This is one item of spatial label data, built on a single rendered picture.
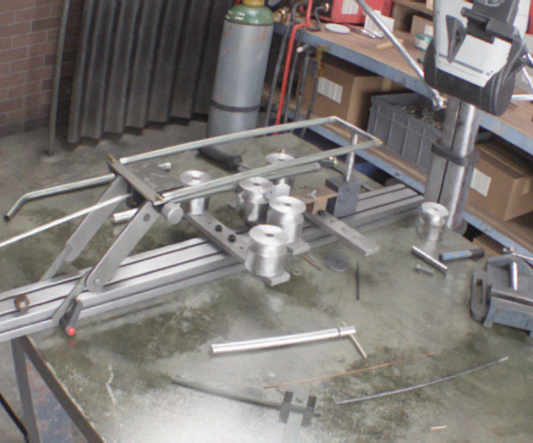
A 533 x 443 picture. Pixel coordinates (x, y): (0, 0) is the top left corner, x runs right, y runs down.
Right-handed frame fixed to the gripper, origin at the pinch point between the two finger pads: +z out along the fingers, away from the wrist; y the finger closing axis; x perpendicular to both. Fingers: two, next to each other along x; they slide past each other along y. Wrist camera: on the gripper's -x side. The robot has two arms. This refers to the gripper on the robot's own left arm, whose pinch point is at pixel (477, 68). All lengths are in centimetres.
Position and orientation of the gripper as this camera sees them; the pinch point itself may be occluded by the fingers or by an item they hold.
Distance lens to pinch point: 106.8
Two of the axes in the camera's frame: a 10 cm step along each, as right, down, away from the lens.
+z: -4.3, 9.0, 0.4
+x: 4.5, 1.7, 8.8
